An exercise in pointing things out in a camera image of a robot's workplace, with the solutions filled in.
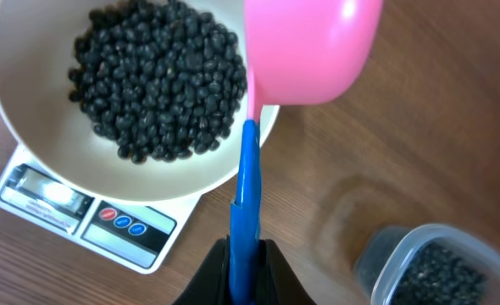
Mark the black beans in bowl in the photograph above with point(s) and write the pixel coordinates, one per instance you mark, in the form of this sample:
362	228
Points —
160	80

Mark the pink scoop blue handle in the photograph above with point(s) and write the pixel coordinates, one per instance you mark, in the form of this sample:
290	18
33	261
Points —
299	52

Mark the clear plastic bean container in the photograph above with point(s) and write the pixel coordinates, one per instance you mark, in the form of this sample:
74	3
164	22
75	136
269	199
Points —
391	250

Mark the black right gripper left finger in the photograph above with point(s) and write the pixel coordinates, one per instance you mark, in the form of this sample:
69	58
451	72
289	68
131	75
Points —
209	285

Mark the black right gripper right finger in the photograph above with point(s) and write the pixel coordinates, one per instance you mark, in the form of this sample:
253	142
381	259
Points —
276	282

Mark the cream white bowl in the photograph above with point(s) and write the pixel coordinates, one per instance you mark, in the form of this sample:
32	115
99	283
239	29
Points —
36	52

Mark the white digital kitchen scale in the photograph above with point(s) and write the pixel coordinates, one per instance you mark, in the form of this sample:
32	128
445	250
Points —
138	237

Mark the black beans in container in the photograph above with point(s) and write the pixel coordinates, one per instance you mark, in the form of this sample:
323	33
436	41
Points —
438	276

